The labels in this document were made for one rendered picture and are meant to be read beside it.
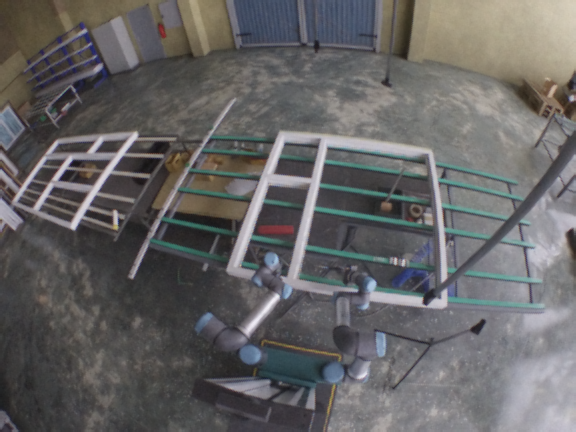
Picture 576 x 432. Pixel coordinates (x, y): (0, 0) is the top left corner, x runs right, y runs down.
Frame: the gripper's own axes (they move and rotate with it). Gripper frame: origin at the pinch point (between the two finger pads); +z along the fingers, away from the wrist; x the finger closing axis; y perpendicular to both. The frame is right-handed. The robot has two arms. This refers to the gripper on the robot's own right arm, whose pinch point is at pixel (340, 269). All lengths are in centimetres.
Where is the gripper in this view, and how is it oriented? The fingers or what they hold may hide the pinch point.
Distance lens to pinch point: 171.7
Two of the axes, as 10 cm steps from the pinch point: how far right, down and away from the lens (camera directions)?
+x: -1.2, 9.9, 0.8
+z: -4.1, -1.3, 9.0
